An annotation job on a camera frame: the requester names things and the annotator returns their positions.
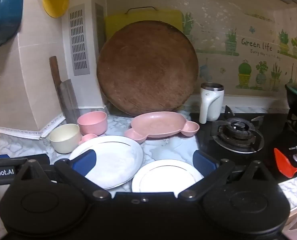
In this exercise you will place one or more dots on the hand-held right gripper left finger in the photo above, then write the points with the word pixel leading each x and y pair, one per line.
pixel 86 158

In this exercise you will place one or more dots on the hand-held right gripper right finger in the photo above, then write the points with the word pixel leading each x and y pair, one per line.
pixel 202 161

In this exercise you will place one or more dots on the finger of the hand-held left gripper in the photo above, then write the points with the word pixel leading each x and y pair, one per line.
pixel 42 158

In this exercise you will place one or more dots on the pink heart-shaped dish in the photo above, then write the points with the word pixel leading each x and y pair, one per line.
pixel 88 138

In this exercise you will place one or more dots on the large white plate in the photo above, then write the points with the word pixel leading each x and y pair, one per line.
pixel 113 160

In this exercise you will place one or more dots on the cream bowl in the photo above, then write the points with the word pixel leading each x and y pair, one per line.
pixel 64 140

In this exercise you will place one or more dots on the pink bowl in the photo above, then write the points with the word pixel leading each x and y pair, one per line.
pixel 92 123

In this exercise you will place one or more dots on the small white plate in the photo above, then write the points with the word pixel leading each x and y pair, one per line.
pixel 163 177

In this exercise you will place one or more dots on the pink bear-shaped plate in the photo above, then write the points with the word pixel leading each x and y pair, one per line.
pixel 158 125

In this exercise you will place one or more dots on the gas stove burner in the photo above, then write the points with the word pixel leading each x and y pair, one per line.
pixel 237 136

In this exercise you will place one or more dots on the white mug with steel rim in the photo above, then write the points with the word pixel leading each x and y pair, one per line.
pixel 209 105

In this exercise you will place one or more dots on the black glass stove top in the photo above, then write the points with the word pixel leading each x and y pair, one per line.
pixel 268 160

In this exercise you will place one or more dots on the orange spatula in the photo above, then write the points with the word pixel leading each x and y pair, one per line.
pixel 284 163

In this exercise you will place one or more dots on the round wooden cutting board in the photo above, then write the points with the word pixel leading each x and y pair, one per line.
pixel 146 70

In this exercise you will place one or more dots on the grey vent grille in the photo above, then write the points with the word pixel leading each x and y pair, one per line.
pixel 79 40

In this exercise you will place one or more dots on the yellow cutting board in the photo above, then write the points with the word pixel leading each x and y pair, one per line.
pixel 118 21

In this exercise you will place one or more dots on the yellow hanging pan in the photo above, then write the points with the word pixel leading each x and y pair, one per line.
pixel 56 2

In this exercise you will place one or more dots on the green plant wall sticker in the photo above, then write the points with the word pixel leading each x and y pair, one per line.
pixel 256 55

